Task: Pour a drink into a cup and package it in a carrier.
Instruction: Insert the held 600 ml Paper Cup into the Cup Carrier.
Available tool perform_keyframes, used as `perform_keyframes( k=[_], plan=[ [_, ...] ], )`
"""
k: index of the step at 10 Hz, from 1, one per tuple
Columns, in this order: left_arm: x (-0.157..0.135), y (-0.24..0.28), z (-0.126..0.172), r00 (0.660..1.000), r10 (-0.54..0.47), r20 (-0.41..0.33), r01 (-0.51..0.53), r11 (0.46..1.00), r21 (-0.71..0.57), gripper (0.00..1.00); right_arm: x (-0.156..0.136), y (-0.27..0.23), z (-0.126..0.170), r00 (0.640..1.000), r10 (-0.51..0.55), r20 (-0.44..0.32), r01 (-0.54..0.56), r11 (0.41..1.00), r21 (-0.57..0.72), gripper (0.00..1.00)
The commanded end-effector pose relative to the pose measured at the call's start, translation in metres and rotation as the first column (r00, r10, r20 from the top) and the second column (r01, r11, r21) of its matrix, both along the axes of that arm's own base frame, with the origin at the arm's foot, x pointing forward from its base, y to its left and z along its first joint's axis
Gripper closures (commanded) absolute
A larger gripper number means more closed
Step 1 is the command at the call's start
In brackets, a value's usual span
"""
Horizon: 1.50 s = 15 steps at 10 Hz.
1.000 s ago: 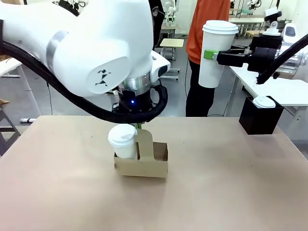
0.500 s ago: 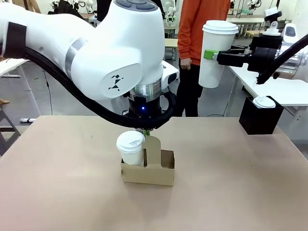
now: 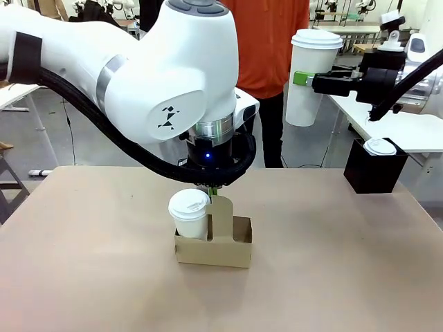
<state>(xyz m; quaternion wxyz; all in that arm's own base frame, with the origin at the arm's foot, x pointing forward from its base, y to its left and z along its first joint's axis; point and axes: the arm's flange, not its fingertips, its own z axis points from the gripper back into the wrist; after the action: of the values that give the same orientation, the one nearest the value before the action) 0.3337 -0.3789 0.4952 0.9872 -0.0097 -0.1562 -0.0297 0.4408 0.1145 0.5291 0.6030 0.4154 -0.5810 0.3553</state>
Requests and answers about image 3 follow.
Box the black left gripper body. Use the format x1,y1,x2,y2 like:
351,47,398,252
186,136,239,187

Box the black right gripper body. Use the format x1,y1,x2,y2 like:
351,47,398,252
356,50,406,104

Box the tall white lidded paper cup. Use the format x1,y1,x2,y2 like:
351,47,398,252
285,29,344,127

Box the small white lidded paper cup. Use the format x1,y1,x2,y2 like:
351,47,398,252
168,188,211,241

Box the brown cardboard cup carrier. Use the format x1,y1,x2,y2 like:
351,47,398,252
174,196,253,270

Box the white background lab table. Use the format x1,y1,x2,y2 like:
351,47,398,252
311,23,381,37

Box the large white side table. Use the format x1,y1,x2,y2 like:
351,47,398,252
325,93,443,181

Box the black trousers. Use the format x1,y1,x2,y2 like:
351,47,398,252
258,91,285,169

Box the person in orange hoodie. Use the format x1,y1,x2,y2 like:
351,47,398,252
221,0,311,100

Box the black square box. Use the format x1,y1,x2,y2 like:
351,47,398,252
343,137,409,194

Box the black hanging cloth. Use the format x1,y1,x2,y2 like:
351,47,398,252
68,0,122,28

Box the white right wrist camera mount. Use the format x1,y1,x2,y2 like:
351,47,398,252
379,10,406,53

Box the black sleeved left arm cable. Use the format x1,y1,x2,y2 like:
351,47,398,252
0,62,257,187

